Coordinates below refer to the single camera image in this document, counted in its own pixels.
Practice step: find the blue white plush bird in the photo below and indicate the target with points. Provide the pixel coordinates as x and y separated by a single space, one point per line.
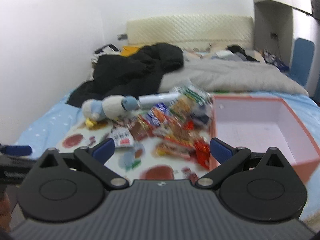
111 108

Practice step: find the cream quilted headboard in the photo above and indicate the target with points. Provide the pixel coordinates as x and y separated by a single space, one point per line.
193 31

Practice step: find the light blue star bedsheet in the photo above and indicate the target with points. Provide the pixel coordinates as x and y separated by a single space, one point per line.
50 128

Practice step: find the yellow garment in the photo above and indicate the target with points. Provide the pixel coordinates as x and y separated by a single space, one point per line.
129 50

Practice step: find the grey bedside shelf unit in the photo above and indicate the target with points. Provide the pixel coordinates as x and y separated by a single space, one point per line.
275 25

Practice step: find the black jacket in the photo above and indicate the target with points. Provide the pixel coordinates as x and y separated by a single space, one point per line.
136 75

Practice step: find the red foil snack packet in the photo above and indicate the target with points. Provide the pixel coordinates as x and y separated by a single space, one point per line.
202 152

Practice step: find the pink cardboard box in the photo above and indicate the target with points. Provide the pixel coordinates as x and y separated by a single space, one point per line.
259 123

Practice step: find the red yellow peanut snack bag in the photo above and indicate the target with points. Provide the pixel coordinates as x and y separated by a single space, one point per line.
177 139

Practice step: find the blue white snack bag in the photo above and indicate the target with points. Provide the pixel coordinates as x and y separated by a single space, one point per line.
157 114

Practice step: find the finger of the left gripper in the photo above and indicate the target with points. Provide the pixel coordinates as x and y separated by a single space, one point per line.
16 150

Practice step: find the dark brown snack bag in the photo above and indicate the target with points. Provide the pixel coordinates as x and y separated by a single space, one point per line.
140 129

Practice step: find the green clear snack bag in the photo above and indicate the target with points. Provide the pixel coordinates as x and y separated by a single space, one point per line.
189 97

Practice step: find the blue chair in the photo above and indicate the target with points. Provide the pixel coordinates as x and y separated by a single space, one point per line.
302 58

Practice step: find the white cylindrical tube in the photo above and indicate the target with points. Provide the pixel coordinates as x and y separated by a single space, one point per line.
157 98

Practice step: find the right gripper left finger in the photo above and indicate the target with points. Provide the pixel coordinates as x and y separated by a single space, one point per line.
62 187

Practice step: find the dark clothes pile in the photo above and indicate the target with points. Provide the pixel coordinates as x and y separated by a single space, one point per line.
239 51

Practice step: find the grey quilt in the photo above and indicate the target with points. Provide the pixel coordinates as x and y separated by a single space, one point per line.
214 75

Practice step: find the grey white snack bag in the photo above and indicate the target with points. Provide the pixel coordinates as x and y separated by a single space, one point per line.
122 137

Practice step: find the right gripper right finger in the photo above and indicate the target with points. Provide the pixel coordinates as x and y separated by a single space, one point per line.
257 186

